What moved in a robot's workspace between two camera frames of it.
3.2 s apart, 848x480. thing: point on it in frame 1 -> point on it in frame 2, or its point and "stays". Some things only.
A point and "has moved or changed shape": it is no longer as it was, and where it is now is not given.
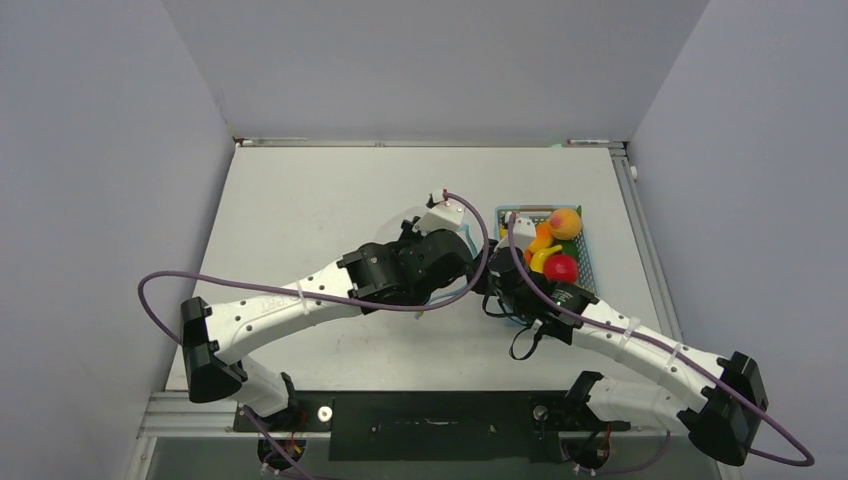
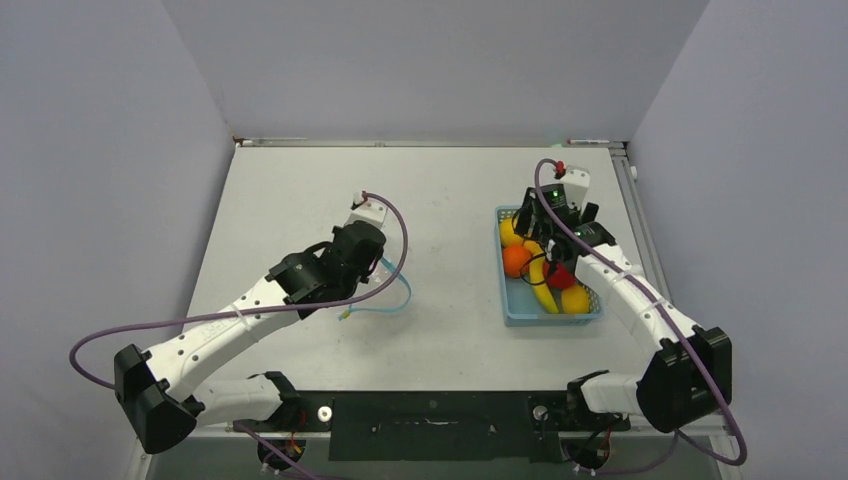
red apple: (560, 269) stays
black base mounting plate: (431, 426) stays
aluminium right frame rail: (659, 285) stays
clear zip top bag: (387, 231) has moved or changed shape
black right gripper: (487, 287) -> (527, 217)
